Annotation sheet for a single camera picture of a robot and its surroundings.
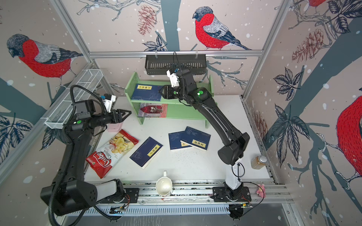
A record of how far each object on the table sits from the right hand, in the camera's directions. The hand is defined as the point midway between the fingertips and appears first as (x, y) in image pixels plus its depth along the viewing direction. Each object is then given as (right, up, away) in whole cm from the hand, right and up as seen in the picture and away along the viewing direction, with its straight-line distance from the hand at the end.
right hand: (162, 89), depth 72 cm
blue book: (+5, -33, +21) cm, 39 cm away
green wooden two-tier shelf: (+27, +3, +8) cm, 29 cm away
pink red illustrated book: (-11, -11, +23) cm, 28 cm away
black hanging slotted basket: (-6, +21, +23) cm, 32 cm away
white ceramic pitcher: (0, -52, +3) cm, 52 cm away
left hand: (-18, -11, +2) cm, 21 cm away
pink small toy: (+52, -55, +2) cm, 76 cm away
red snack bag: (-34, -37, +13) cm, 53 cm away
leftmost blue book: (-13, -39, +17) cm, 44 cm away
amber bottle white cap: (+53, -40, +5) cm, 67 cm away
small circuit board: (-24, -63, 0) cm, 67 cm away
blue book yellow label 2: (+19, -30, +22) cm, 42 cm away
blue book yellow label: (-12, 0, +14) cm, 18 cm away
